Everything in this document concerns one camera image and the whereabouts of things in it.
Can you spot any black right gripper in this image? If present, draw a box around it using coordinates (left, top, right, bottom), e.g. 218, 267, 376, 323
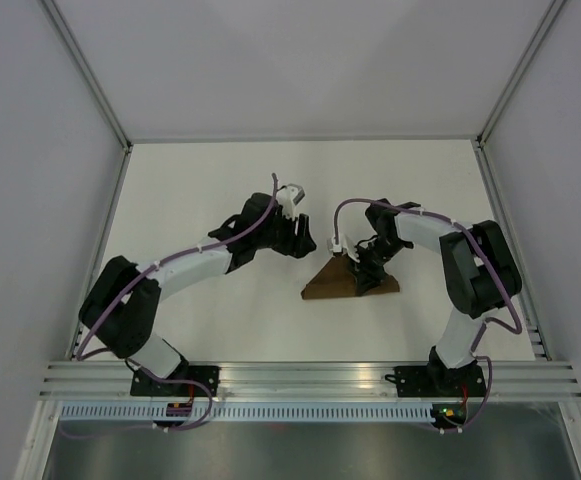
345, 237, 408, 296

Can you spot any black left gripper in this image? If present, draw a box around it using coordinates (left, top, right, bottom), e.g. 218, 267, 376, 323
255, 206, 317, 260

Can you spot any brown cloth napkin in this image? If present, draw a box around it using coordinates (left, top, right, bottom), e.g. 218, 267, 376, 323
301, 255, 401, 301

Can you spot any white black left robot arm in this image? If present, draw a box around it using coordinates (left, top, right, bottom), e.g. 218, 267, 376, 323
78, 184, 316, 396

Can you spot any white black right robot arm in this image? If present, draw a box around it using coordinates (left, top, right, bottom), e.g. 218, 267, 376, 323
348, 199, 523, 395

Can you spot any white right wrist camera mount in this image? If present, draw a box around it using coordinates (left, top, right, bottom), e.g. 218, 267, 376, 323
327, 234, 359, 263

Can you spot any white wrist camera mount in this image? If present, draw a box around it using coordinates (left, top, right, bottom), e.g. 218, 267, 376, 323
275, 183, 305, 219
327, 234, 359, 263

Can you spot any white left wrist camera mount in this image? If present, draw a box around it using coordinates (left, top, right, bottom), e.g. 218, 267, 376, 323
275, 183, 305, 219

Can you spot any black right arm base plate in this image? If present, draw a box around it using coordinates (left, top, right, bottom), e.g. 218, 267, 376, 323
383, 363, 486, 399

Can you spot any right side aluminium rail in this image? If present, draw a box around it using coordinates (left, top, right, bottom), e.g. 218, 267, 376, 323
471, 136, 553, 361

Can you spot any aluminium rail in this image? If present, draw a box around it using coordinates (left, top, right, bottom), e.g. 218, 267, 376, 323
38, 361, 581, 403
64, 143, 134, 361
471, 136, 553, 361

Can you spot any aluminium front rail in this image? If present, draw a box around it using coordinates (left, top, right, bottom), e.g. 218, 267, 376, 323
38, 361, 581, 403

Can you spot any left side aluminium rail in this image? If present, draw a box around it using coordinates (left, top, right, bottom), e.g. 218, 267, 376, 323
64, 143, 134, 361

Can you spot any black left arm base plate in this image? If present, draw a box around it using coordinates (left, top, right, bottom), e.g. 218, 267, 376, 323
130, 364, 220, 398

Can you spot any white slotted cable duct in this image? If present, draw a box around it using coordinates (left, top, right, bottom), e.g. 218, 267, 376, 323
60, 401, 433, 423

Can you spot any right rear aluminium frame post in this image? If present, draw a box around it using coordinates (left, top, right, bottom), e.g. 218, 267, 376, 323
473, 0, 569, 148

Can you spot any grey aluminium frame post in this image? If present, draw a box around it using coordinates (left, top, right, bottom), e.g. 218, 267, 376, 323
38, 0, 132, 152

